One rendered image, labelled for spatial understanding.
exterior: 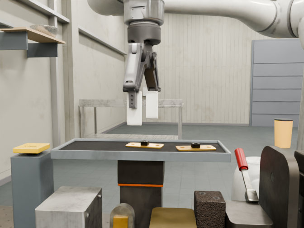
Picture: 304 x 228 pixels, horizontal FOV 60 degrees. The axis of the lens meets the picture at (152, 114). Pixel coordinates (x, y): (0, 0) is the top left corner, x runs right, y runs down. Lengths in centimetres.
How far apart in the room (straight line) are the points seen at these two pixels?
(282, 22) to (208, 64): 910
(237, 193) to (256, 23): 60
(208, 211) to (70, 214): 23
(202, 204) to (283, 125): 607
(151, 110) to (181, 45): 948
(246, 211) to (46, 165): 44
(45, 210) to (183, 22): 998
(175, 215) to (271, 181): 18
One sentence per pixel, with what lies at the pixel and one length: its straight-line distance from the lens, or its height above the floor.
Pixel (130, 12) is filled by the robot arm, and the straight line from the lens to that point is 59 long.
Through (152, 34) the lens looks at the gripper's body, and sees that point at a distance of 58.
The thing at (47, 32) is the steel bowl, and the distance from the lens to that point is 421.
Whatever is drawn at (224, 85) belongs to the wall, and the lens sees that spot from 1004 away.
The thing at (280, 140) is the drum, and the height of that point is 18.
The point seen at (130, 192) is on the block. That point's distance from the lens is 60.
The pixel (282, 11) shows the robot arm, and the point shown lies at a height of 154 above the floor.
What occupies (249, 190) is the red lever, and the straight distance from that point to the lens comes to 56.
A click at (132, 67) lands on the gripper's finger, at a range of 52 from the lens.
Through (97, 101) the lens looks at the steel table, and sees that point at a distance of 556.
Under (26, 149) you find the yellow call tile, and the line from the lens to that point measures 66.
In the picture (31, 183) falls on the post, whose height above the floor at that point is 108.
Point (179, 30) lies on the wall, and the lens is 1022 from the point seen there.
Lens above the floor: 129
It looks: 5 degrees down
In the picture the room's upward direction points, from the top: straight up
